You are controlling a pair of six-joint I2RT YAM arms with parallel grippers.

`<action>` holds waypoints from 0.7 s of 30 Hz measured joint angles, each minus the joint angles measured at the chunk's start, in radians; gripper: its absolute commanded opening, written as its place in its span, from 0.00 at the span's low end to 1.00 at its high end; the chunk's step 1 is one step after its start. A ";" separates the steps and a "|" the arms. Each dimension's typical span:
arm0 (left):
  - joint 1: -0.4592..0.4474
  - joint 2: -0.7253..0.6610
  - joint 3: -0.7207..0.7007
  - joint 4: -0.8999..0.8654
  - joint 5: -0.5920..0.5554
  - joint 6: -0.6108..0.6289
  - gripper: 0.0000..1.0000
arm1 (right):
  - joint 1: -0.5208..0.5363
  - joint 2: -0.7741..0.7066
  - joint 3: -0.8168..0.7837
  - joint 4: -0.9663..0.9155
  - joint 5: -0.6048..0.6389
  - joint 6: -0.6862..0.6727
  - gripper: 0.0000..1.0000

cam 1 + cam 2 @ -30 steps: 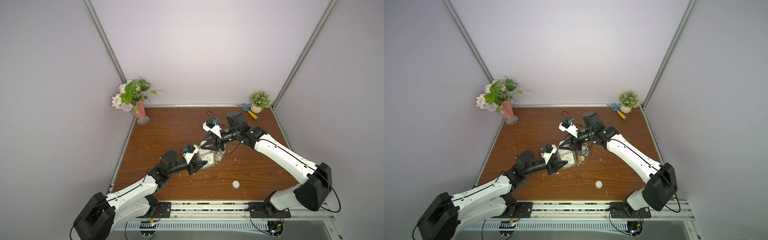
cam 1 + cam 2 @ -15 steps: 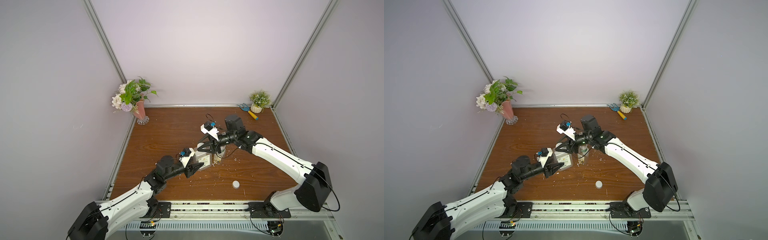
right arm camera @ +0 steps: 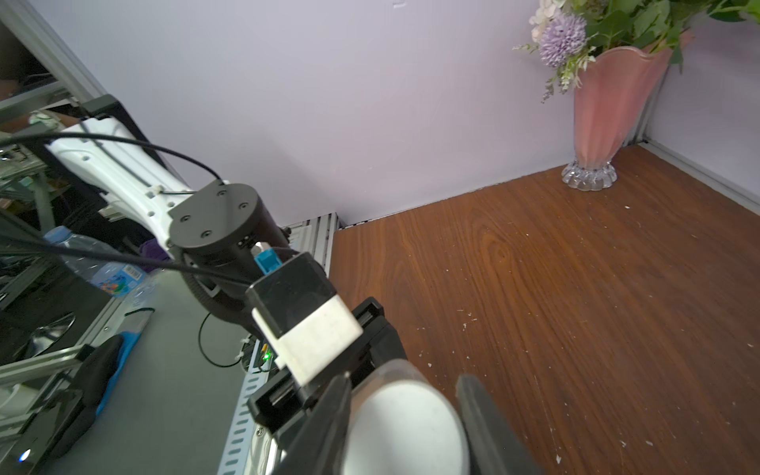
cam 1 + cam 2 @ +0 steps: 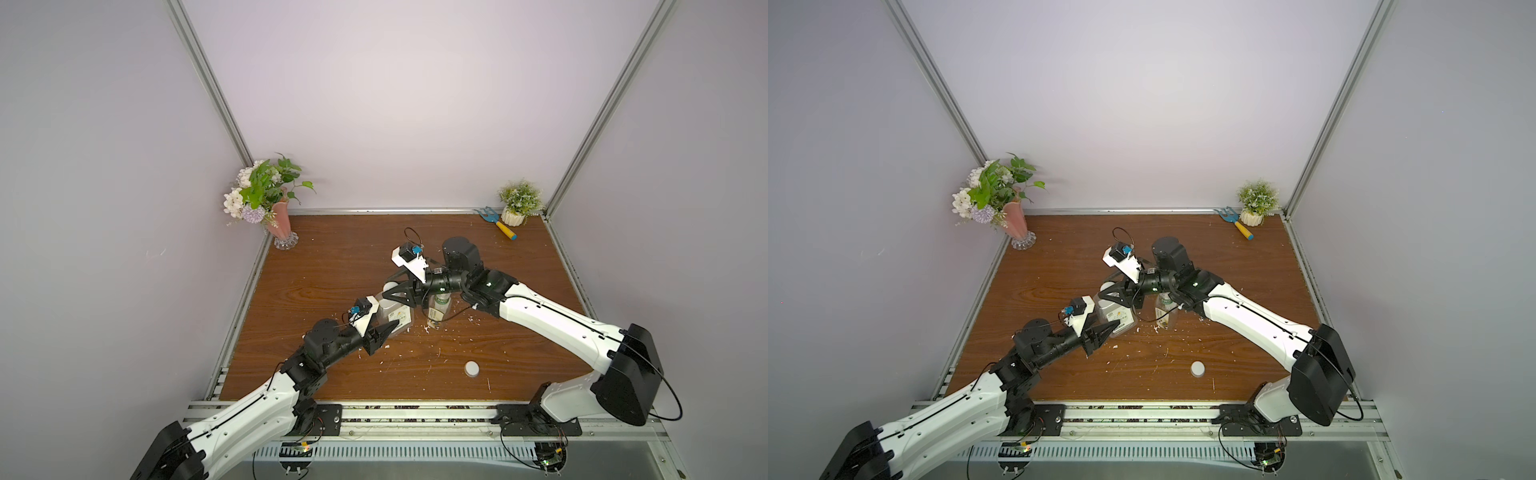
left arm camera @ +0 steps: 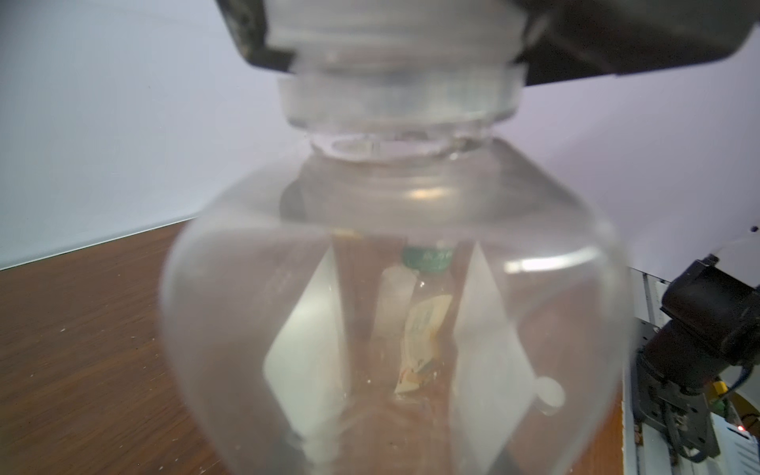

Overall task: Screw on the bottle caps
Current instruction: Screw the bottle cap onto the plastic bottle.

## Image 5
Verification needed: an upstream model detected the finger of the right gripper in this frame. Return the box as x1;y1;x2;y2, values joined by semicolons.
216;0;295;73
517;0;759;86

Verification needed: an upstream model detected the square clear plastic bottle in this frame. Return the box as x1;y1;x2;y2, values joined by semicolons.
160;1;631;474

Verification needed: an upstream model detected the tall clear labelled bottle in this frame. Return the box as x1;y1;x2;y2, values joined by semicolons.
369;241;455;397

